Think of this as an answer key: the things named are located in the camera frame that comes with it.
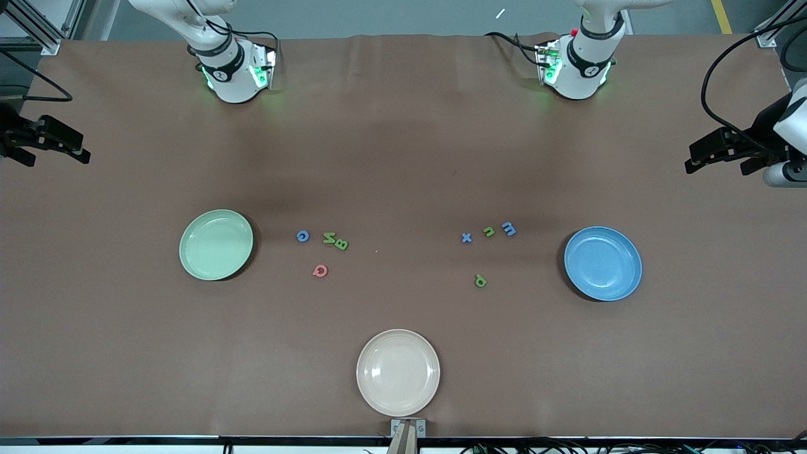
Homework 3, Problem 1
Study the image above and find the blue round plate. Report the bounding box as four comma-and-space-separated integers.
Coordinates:
564, 226, 643, 302

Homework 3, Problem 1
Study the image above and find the light green round plate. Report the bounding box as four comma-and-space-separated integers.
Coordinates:
179, 209, 254, 281

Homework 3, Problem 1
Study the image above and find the brown table cover sheet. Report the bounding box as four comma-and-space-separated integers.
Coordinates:
0, 33, 807, 439

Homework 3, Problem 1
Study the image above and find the beige round plate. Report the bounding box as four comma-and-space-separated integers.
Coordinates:
356, 329, 441, 417

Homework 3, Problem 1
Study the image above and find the aluminium frame post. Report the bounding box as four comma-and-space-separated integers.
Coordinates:
0, 0, 86, 56
755, 0, 807, 49

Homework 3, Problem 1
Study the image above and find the black arm base cable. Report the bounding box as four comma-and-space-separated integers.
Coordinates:
484, 30, 544, 67
236, 28, 281, 61

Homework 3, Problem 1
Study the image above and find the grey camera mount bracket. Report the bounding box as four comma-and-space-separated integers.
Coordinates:
388, 418, 427, 454

